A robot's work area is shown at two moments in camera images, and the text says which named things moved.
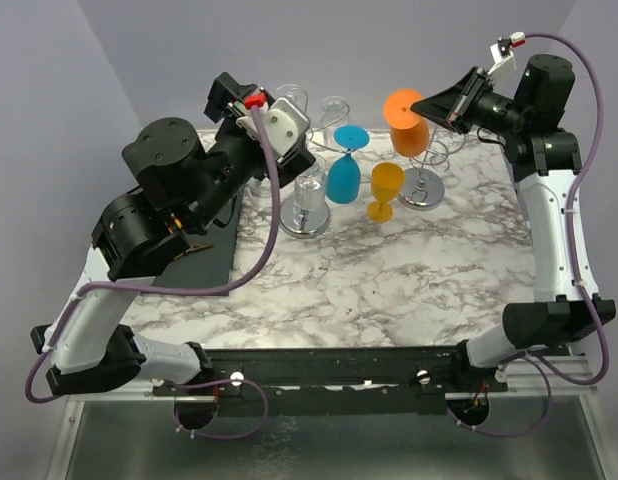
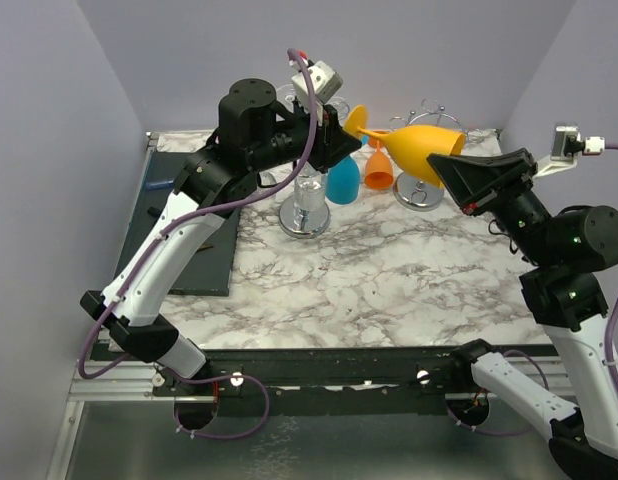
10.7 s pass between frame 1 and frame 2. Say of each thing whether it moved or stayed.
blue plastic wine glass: stayed
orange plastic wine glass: moved
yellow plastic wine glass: moved
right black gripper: moved
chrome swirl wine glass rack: stayed
